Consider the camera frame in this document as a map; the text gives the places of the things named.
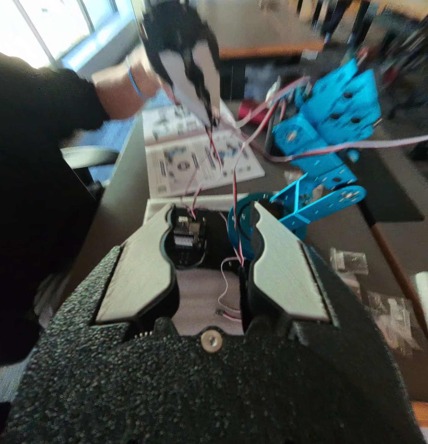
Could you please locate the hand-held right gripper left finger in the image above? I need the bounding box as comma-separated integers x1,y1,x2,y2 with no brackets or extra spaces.
95,203,181,327

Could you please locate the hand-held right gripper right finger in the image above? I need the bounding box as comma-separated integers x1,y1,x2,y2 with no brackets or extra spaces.
247,203,330,330

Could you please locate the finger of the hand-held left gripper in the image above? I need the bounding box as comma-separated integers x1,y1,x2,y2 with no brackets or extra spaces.
159,51,214,127
194,41,221,120

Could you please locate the control circuit board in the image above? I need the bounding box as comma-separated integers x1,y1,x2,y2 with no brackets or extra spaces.
174,215,203,249

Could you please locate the red white black servo cable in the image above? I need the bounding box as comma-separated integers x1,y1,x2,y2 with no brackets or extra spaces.
263,133,428,164
217,257,244,321
181,118,225,219
231,139,246,268

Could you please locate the blue toy robot arm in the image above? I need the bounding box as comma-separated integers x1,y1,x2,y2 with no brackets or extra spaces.
165,57,382,269

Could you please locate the person's left forearm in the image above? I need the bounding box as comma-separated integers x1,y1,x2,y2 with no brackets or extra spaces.
0,49,162,139

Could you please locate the wood edged office desk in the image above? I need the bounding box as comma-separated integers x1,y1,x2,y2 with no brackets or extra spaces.
219,40,326,101

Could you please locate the adjoining grey desk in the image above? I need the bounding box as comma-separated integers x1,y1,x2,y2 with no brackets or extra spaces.
235,101,428,347

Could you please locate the black desk mat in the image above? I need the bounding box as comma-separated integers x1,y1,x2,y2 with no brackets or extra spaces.
342,149,425,222

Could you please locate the blue wristband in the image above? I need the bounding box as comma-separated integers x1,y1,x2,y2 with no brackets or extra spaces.
125,57,149,100

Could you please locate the red metal tube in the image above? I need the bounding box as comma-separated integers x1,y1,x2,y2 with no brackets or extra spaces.
239,100,271,123

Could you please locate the small clear parts bag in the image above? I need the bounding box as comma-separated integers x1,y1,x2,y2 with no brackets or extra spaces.
330,248,369,275

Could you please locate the white foam sheet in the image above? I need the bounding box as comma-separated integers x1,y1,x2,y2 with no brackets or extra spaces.
144,194,249,336

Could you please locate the open instruction booklet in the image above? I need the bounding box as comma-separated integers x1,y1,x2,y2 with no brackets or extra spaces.
142,101,266,198

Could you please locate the person's black top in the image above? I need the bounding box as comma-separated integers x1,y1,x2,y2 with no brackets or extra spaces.
0,132,107,368

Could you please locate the crumpled clear plastic bag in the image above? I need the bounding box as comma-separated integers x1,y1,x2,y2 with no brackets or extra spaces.
368,291,421,355

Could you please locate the white foam frame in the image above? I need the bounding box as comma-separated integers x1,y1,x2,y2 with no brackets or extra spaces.
412,272,428,334

